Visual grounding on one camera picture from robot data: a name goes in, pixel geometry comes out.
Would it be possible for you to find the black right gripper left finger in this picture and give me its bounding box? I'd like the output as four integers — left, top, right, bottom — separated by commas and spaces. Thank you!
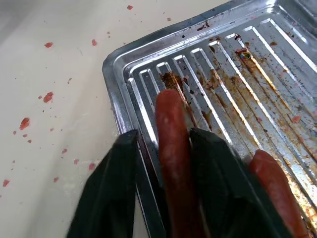
66, 129, 139, 238

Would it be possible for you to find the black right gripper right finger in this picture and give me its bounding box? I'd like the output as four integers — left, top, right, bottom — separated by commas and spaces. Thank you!
189, 128, 293, 238

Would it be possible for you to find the long red sausage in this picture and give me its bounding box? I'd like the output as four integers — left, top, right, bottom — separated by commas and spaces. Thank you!
155, 89, 211, 238

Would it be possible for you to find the ribbed silver metal baking tray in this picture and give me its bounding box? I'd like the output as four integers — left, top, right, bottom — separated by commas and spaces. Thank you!
102, 0, 317, 238

